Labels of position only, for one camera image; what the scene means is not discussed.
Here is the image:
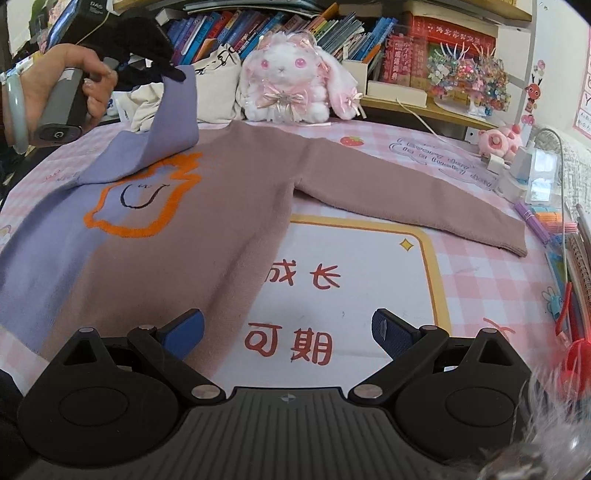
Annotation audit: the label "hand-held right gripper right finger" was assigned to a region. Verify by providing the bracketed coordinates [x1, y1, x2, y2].
[347, 308, 532, 402]

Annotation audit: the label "bunch of colourful hair clips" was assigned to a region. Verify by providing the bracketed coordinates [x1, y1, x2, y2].
[427, 41, 512, 112]

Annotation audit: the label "pale green bangle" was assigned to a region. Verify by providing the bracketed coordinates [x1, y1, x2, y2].
[1, 71, 30, 155]

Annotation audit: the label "pink checked desk mat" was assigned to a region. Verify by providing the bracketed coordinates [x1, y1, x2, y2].
[0, 117, 580, 400]

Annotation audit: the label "spiral notebooks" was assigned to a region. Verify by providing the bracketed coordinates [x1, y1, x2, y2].
[561, 203, 591, 342]

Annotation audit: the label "pink pig toy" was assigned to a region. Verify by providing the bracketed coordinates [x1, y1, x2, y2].
[475, 124, 528, 161]

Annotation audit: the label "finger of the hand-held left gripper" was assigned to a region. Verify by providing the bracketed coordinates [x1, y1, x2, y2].
[108, 8, 175, 65]
[113, 62, 189, 89]

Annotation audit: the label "brown and purple sweater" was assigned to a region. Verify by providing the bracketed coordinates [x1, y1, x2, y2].
[0, 65, 528, 365]

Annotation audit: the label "white book holder box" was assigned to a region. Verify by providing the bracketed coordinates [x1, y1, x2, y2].
[342, 58, 382, 96]

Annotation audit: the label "white and pink plush rabbit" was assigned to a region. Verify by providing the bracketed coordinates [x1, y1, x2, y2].
[238, 31, 365, 124]

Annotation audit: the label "person's left hand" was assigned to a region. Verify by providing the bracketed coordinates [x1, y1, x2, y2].
[21, 43, 119, 136]

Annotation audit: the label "grey fur trim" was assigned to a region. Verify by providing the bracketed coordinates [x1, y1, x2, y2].
[480, 364, 591, 480]

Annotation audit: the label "red boxed book set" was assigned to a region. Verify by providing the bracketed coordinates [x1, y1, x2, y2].
[381, 14, 498, 88]

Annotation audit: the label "flat white box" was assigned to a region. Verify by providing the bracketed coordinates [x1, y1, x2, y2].
[367, 79, 428, 108]

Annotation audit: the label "cream cloth garment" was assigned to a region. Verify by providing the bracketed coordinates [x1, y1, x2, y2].
[108, 44, 246, 134]

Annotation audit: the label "wooden bookshelf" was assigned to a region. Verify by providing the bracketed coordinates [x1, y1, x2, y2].
[113, 0, 534, 132]

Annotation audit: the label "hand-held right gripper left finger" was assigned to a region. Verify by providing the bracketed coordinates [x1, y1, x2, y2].
[58, 308, 226, 404]

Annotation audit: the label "wall poster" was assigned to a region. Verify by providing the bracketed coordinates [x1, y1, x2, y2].
[573, 28, 591, 139]

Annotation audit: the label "white cable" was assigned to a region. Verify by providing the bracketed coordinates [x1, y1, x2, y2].
[396, 97, 485, 162]

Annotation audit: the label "row of colourful books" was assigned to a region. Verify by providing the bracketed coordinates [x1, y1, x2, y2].
[166, 4, 399, 66]

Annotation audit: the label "purple marker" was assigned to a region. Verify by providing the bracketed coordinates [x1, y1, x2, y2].
[514, 200, 553, 244]

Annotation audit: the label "red scissors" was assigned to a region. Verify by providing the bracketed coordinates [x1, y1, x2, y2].
[553, 281, 591, 395]

